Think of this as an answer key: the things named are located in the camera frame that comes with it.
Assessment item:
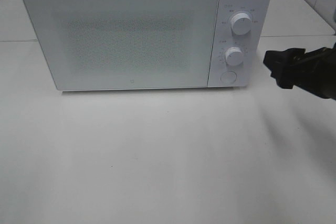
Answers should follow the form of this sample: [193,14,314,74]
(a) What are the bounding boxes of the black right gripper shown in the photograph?
[263,47,335,100]

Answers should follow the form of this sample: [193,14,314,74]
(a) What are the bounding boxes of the white timer knob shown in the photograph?
[224,47,244,66]

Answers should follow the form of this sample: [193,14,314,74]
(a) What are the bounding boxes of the round white door button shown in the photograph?
[221,71,237,85]

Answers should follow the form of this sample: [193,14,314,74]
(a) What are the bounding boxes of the white microwave door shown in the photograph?
[23,0,218,91]

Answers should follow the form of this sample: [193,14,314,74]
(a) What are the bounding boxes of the upper white power knob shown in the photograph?
[229,12,253,36]

